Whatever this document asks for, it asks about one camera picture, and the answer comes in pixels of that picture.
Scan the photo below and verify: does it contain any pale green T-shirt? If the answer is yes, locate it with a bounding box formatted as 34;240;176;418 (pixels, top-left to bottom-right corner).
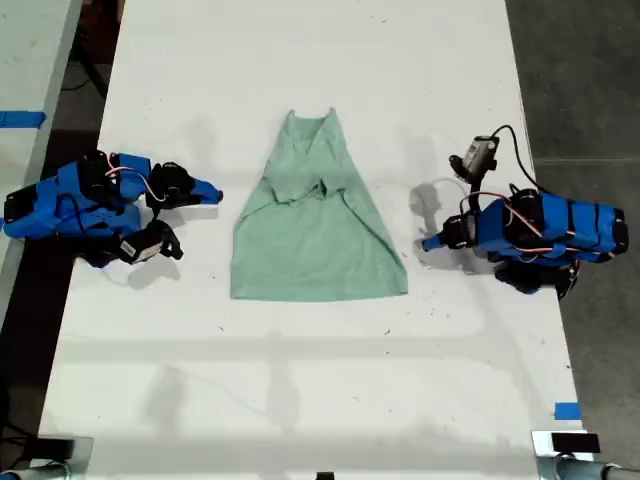
229;106;411;303

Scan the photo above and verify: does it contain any long blue tape strip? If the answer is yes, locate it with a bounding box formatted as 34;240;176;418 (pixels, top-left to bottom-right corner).
0;110;47;130

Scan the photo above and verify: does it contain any white side table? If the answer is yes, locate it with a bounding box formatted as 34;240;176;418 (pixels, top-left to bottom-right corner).
0;0;85;311

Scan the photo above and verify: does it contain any short blue tape patch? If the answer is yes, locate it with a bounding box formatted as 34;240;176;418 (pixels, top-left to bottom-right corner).
553;401;583;422

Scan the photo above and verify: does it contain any small black box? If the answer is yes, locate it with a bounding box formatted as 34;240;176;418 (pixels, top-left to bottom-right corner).
36;438;76;459
551;433;601;454

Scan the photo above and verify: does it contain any grey metal pipe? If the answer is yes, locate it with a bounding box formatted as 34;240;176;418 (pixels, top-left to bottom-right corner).
539;457;640;480

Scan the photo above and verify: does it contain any red white gripper wire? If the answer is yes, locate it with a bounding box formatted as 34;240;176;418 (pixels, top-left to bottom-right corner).
106;152;167;204
458;191;507;221

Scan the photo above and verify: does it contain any black camera stalk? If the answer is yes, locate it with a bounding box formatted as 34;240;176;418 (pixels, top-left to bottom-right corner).
467;169;490;212

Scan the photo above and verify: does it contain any arm camera box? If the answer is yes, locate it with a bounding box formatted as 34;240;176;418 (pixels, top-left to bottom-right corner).
448;134;501;182
118;222;184;265

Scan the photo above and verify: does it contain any black camera cable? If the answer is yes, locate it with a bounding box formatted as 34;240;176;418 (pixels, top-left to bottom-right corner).
491;124;541;194

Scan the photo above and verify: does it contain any metal corner bracket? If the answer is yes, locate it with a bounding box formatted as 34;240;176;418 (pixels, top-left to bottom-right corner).
29;435;95;474
531;429;604;480

